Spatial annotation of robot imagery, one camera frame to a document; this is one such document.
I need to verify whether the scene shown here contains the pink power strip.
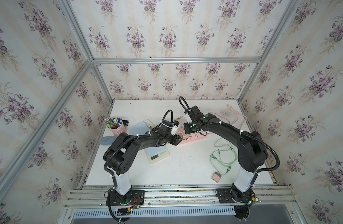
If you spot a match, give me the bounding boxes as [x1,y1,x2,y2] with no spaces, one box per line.
[178,132,207,145]

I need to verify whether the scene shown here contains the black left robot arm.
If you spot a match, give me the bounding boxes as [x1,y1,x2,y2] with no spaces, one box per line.
[103,110,182,196]

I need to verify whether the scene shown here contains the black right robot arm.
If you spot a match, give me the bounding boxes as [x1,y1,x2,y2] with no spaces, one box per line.
[178,97,280,195]

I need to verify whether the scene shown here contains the cream blue front electronic scale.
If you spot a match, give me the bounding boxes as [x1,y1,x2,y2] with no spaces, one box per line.
[145,146,170,164]

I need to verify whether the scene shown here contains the cream blue electronic scale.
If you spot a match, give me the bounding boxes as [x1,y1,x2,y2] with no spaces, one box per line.
[129,119,154,135]
[145,146,170,164]

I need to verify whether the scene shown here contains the cream blue rear electronic scale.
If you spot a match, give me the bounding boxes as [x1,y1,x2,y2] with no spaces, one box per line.
[129,119,154,135]

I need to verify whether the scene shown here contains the pink pen holder cup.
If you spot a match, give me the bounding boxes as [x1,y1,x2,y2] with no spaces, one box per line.
[112,123,127,136]

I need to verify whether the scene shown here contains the coloured pens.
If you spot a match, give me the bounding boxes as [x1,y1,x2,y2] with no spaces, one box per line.
[103,118,129,129]

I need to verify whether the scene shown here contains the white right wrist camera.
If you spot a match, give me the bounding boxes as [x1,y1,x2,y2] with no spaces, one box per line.
[184,109,193,124]

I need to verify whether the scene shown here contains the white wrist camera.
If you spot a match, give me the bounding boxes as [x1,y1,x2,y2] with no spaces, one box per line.
[170,120,180,135]
[184,109,193,124]

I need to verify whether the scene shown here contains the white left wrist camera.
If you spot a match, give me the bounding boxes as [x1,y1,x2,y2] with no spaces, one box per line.
[170,120,180,135]

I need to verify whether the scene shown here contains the green charging cable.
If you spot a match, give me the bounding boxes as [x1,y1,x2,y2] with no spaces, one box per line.
[209,137,239,175]

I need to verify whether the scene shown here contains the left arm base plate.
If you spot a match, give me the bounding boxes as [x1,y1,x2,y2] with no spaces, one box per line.
[106,189,145,209]

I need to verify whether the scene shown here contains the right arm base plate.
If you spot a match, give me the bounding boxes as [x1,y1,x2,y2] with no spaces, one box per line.
[215,188,255,204]

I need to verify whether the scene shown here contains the aluminium mounting rail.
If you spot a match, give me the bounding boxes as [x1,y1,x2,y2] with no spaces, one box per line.
[63,184,296,209]

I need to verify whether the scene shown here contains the aluminium enclosure frame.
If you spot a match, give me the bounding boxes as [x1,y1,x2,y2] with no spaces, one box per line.
[0,1,300,202]

